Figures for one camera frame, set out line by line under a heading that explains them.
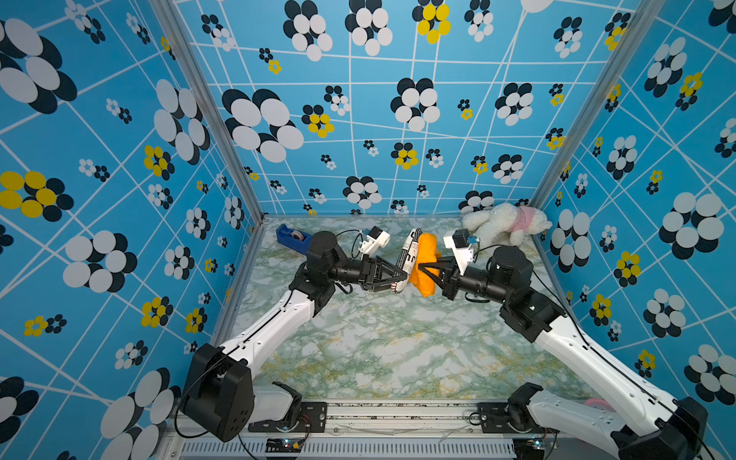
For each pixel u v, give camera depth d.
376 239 0.65
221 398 0.40
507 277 0.52
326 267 0.59
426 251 0.63
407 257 0.62
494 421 0.72
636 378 0.42
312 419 0.74
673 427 0.38
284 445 0.72
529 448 0.70
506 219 1.06
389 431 0.72
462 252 0.57
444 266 0.60
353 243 0.64
